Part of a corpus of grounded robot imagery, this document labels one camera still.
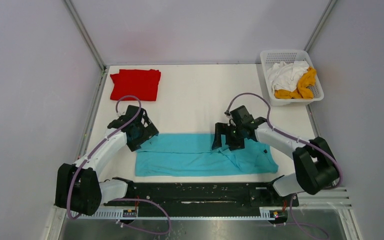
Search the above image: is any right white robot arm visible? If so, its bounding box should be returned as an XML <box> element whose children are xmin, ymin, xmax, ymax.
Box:
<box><xmin>211</xmin><ymin>105</ymin><xmax>341</xmax><ymax>206</ymax></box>

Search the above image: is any white slotted cable duct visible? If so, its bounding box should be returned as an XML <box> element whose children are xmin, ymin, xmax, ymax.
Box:
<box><xmin>78</xmin><ymin>206</ymin><xmax>289</xmax><ymax>222</ymax></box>

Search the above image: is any white plastic laundry basket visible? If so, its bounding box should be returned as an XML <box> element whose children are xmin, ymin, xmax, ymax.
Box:
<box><xmin>260</xmin><ymin>49</ymin><xmax>324</xmax><ymax>107</ymax></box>

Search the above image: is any yellow crumpled t-shirt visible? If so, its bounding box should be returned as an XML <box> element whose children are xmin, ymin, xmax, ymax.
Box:
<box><xmin>273</xmin><ymin>66</ymin><xmax>317</xmax><ymax>100</ymax></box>

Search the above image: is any white crumpled t-shirt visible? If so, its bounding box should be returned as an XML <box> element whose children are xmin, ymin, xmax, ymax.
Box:
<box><xmin>266</xmin><ymin>60</ymin><xmax>310</xmax><ymax>94</ymax></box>

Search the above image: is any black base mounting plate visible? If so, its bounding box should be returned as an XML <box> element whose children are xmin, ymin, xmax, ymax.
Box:
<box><xmin>103</xmin><ymin>181</ymin><xmax>300</xmax><ymax>209</ymax></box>

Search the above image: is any folded red t-shirt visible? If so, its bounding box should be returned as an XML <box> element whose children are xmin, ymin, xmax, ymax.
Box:
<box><xmin>110</xmin><ymin>69</ymin><xmax>162</xmax><ymax>102</ymax></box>

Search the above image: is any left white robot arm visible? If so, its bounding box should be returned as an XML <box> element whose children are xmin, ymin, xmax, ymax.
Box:
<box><xmin>54</xmin><ymin>105</ymin><xmax>159</xmax><ymax>216</ymax></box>

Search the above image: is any teal t-shirt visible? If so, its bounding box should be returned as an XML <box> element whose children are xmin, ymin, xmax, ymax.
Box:
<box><xmin>135</xmin><ymin>133</ymin><xmax>279</xmax><ymax>177</ymax></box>

